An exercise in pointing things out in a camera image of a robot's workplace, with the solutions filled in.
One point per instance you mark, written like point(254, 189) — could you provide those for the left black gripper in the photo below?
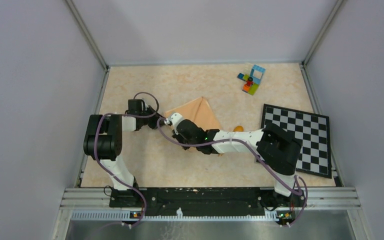
point(158, 120)

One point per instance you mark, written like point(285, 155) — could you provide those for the black white checkerboard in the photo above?
point(312, 129)

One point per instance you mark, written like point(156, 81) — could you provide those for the colourful toy brick model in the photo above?
point(253, 79)

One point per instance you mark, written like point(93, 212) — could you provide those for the aluminium frame profile front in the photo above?
point(93, 204)

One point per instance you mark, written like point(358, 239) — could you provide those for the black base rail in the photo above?
point(204, 201)

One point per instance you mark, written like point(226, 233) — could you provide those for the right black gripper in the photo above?
point(178, 137)

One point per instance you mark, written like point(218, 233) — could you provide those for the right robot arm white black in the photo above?
point(276, 149)

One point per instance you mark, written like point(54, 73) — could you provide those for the orange plastic spoon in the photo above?
point(238, 128)

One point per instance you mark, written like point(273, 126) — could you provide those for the peach cloth napkin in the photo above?
point(199, 112)

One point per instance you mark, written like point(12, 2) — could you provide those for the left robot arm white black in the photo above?
point(103, 141)

